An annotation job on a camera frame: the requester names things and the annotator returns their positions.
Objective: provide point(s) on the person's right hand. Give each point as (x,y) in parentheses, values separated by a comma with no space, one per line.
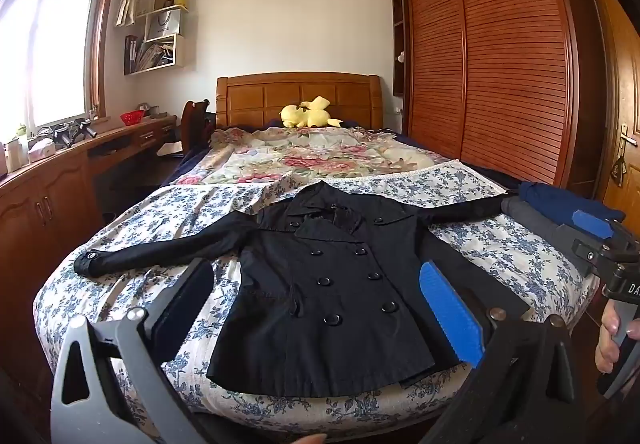
(606,330)

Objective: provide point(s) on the black double-breasted coat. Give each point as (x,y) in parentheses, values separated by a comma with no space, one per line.
(320,314)

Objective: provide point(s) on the window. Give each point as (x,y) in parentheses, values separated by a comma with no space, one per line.
(60,49)

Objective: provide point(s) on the yellow plush toy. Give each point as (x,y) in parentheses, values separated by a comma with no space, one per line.
(307,115)

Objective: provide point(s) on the hanging key bunch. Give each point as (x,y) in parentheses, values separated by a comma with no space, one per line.
(619,171)

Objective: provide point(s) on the white wall shelf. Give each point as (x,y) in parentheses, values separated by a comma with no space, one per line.
(179,51)

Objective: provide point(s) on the pink floral quilt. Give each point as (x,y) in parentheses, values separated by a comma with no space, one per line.
(280,154)

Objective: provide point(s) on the long wooden desk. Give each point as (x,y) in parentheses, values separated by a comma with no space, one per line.
(45,204)

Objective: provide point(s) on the person's left hand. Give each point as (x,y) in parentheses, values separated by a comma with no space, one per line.
(305,440)

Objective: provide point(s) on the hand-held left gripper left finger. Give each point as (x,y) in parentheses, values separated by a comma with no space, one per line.
(184,309)

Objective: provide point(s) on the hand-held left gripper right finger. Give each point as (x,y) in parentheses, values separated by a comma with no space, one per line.
(450,314)

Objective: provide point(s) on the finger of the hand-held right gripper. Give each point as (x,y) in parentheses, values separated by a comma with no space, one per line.
(592,225)
(600,254)

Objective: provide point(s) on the wooden louvred wardrobe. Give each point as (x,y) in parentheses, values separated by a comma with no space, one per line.
(500,64)

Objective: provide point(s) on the white tissue box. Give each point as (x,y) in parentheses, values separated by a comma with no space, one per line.
(41,153)

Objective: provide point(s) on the white paper shopping bag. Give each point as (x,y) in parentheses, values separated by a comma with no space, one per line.
(162,24)

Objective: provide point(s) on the wooden bed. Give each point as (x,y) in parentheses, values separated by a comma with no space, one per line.
(250,99)

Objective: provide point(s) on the black devices on desk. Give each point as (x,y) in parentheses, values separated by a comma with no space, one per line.
(72,131)

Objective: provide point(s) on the wooden chair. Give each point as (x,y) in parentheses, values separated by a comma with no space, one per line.
(192,124)

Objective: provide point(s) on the white paper sheet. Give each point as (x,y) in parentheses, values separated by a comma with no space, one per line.
(170,149)

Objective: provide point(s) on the blue floral bed sheet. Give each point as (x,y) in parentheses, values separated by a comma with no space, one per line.
(165,219)

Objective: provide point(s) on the folded grey garment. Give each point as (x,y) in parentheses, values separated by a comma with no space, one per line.
(535,224)

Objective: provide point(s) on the red plastic basket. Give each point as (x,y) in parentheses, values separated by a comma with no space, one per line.
(133,118)

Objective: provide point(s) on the row of books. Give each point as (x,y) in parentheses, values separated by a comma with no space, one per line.
(147,55)

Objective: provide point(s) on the wooden door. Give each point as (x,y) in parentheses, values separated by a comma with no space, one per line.
(622,74)

